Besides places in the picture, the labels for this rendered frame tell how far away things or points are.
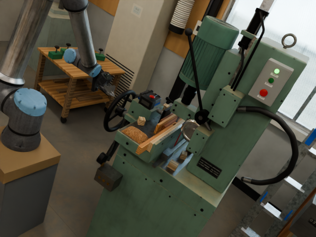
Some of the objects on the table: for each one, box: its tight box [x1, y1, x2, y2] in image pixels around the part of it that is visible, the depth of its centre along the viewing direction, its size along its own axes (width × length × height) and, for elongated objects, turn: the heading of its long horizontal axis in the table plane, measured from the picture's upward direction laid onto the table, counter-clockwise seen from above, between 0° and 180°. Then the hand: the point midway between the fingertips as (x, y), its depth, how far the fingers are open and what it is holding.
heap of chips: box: [121, 126, 150, 144], centre depth 142 cm, size 8×12×3 cm
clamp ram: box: [156, 106, 172, 124], centre depth 161 cm, size 9×8×9 cm
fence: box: [150, 127, 182, 154], centre depth 158 cm, size 60×2×6 cm, turn 118°
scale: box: [159, 123, 183, 141], centre depth 157 cm, size 50×1×1 cm, turn 118°
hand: (112, 95), depth 189 cm, fingers closed
